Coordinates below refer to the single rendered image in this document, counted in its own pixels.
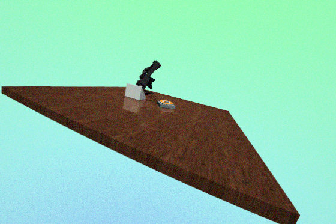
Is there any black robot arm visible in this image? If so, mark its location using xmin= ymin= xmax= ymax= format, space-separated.
xmin=136 ymin=60 xmax=161 ymax=90

